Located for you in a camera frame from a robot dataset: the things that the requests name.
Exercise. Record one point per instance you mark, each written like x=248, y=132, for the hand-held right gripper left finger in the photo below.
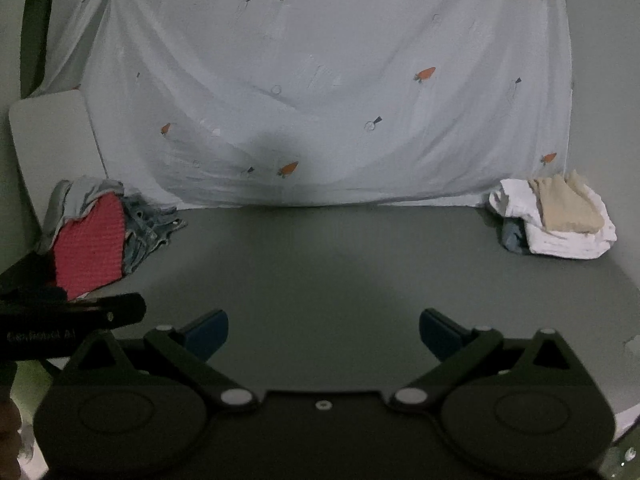
x=202, y=335

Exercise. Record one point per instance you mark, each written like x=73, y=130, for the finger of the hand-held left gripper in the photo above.
x=115, y=310

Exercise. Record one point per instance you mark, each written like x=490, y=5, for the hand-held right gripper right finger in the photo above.
x=440, y=335

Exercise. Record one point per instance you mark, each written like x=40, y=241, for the cream sweater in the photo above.
x=567, y=207

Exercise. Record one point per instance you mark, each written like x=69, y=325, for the red knit garment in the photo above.
x=90, y=250

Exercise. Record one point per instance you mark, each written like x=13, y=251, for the denim jeans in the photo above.
x=145, y=230

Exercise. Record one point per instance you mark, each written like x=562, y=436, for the blue grey folded garment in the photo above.
x=512, y=237

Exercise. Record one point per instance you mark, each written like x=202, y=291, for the grey cloth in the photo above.
x=75, y=195

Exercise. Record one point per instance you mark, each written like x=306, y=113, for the white folded garment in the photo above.
x=565, y=242

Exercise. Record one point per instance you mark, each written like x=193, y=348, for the white board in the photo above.
x=55, y=150

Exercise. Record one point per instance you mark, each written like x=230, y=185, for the carrot print bed sheet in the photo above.
x=325, y=85

